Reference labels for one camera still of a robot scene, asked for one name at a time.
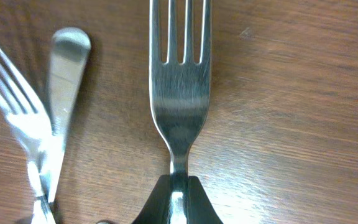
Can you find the steel fork crossed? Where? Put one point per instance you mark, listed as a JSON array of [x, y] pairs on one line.
[[30, 125]]

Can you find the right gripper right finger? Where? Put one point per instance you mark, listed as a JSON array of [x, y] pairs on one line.
[[199, 208]]

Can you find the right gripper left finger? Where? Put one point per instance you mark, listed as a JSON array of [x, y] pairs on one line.
[[156, 208]]

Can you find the steel fork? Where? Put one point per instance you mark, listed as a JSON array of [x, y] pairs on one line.
[[179, 95], [69, 54]]

